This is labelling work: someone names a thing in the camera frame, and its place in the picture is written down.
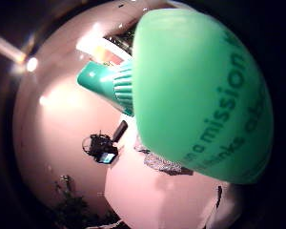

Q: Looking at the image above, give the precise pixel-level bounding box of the grey patterned cloth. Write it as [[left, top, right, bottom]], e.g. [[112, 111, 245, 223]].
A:
[[133, 143, 194, 177]]

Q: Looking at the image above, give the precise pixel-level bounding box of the dark green plant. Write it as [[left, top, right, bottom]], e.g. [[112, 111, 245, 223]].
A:
[[52, 174, 121, 229]]

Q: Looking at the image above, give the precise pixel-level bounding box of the white and orange box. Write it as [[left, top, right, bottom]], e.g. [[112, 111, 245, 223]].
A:
[[75, 33, 133, 67]]

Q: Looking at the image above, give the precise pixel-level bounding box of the green plastic bottle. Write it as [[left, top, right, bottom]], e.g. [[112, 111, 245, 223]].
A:
[[76, 8, 275, 186]]

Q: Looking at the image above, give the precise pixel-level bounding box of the black camera on stand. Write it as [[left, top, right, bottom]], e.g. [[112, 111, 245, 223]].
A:
[[81, 119, 130, 165]]

